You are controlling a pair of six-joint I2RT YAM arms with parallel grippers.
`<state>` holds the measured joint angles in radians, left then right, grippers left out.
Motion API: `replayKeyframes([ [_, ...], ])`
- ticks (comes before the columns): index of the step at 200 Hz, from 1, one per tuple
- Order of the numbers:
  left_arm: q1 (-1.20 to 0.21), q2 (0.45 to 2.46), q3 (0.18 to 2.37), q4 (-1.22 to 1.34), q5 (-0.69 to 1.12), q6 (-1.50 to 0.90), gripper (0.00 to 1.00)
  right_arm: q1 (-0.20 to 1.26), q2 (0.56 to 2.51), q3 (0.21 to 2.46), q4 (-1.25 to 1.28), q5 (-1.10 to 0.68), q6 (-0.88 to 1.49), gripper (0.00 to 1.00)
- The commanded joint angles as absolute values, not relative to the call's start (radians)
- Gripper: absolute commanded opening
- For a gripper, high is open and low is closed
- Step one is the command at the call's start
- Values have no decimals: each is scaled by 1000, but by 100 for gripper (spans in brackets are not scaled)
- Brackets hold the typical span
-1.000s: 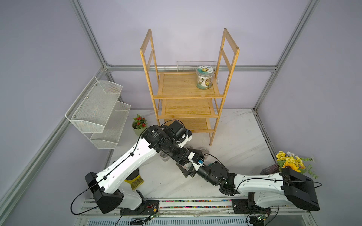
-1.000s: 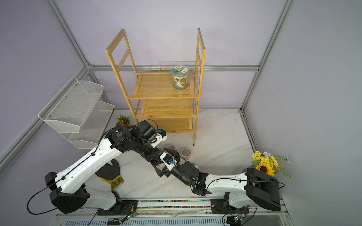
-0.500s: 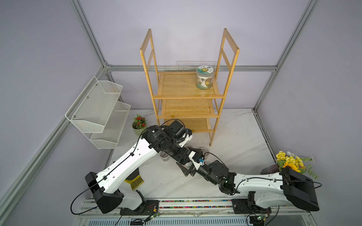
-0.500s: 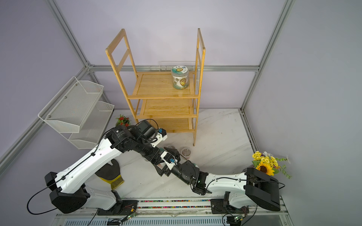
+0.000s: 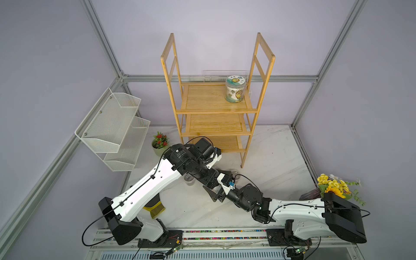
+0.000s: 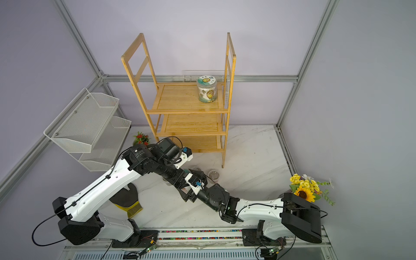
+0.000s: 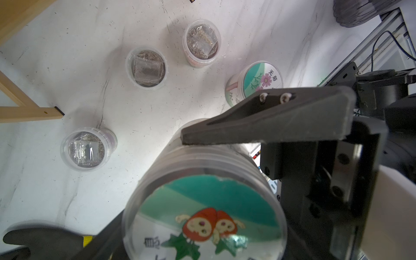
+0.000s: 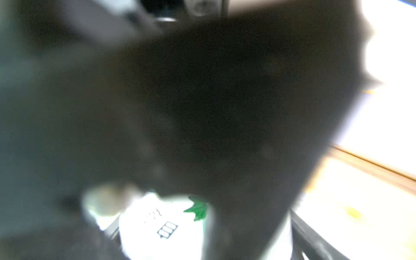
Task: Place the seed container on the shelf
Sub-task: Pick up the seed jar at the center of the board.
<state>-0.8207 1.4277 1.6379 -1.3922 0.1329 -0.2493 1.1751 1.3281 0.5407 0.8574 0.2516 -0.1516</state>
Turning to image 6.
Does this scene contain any green-lid sunflower seed jar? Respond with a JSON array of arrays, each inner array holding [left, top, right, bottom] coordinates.
[[197, 75, 217, 103]]

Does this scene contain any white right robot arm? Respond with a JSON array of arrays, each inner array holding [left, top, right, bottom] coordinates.
[[173, 169, 322, 244]]

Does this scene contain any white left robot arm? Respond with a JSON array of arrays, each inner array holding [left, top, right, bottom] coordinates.
[[53, 136, 193, 245]]

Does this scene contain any small clear seed cup right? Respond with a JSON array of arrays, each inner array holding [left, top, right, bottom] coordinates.
[[208, 169, 220, 183]]

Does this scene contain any bamboo three-tier shelf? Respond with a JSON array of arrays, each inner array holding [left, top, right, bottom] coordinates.
[[121, 33, 237, 159]]

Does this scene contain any green pot with red flowers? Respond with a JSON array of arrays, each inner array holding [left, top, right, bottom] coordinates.
[[133, 131, 150, 146]]

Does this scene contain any black and yellow glove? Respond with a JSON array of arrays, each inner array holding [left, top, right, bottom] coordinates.
[[109, 183, 143, 219]]

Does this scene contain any sunflower bouquet in vase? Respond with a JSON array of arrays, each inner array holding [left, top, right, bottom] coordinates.
[[289, 174, 335, 206]]

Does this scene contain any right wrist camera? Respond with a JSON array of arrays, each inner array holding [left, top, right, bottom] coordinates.
[[185, 173, 205, 195]]

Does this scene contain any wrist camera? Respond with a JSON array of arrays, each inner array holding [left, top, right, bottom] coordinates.
[[174, 147, 193, 169], [185, 173, 205, 195]]

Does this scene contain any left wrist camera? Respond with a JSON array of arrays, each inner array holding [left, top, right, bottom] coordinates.
[[174, 147, 193, 169]]

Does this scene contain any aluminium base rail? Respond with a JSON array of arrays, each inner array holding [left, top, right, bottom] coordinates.
[[59, 227, 337, 260]]

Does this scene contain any white mesh wall basket rack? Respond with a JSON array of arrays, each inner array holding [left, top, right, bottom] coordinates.
[[43, 88, 131, 172]]

